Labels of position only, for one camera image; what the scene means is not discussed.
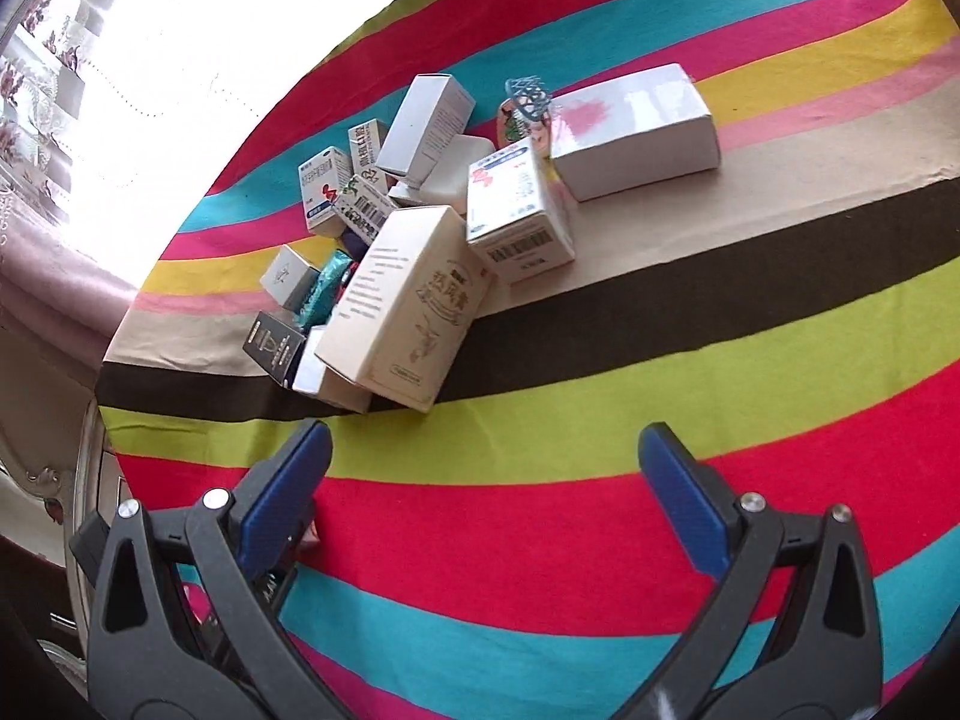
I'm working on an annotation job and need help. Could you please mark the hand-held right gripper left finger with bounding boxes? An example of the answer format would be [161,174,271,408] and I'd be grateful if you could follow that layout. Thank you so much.
[69,418,353,720]

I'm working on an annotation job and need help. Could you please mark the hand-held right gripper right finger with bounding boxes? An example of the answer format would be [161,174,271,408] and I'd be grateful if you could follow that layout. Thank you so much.
[637,422,886,720]

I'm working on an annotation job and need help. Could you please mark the white box green print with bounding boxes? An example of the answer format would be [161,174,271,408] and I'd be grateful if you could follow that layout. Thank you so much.
[330,171,401,248]

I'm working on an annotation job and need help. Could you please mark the toy basketball hoop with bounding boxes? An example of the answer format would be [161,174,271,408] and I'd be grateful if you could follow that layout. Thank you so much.
[498,75,560,155]

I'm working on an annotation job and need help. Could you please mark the black box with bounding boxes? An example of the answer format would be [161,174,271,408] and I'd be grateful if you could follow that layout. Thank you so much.
[241,310,308,389]

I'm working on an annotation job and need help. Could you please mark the striped colourful blanket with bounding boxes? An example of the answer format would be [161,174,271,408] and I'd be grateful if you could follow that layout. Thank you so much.
[94,0,960,720]

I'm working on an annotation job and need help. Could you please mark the teal packet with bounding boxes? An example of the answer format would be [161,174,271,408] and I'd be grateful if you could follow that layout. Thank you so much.
[296,251,355,331]

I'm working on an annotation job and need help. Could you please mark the small white grey box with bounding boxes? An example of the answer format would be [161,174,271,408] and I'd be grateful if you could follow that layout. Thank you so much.
[259,244,323,311]

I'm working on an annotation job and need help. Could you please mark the large cream printed box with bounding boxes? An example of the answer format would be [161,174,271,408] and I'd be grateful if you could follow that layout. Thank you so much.
[313,205,497,415]

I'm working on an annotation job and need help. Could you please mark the pink curtain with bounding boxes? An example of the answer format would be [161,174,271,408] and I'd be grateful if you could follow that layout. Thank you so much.
[0,229,143,368]

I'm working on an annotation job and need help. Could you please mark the white blue box red heart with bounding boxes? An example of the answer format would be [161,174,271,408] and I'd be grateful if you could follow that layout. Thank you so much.
[298,145,355,235]

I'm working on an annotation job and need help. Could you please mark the narrow white lettered box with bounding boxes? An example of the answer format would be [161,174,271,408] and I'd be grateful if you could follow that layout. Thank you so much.
[346,118,389,182]

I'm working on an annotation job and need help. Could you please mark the white box red mark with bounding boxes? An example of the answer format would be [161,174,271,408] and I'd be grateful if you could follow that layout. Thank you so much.
[465,137,577,286]

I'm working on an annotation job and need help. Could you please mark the white rounded flat case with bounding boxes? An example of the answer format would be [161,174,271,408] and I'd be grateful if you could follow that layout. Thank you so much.
[388,133,497,209]

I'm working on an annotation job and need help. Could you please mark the large white box pink label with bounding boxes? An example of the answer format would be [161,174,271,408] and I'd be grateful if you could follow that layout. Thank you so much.
[550,62,722,203]

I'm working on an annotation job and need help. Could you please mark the tall plain white box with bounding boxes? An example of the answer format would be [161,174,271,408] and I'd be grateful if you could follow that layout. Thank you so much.
[375,73,478,182]

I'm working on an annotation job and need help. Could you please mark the white lace curtain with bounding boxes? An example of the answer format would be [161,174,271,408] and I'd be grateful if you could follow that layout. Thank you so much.
[0,0,248,241]

